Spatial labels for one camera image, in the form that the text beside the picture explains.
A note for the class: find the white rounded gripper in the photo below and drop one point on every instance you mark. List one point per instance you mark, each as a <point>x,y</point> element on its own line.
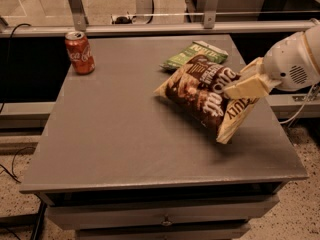
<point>286,64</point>

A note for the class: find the brown sea salt chip bag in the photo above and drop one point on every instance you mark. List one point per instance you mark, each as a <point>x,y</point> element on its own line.
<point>197,86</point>

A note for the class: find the green jalapeno chip bag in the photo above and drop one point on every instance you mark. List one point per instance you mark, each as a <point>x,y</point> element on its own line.
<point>214,53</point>

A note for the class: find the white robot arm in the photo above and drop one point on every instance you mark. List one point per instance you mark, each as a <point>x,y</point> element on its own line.
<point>289,65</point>

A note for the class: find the white power strip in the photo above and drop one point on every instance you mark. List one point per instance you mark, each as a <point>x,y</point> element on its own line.
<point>128,19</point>

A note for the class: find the metal drawer knob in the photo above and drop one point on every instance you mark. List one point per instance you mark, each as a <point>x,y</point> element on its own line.
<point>166,222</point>

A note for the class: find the red coca cola can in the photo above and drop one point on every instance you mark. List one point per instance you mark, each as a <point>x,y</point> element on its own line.
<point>79,52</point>

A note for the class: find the grey cabinet drawer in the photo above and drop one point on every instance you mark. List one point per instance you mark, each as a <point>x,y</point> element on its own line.
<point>134,214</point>

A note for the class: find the grey metal rail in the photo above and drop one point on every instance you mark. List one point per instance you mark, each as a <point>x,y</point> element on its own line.
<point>171,29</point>

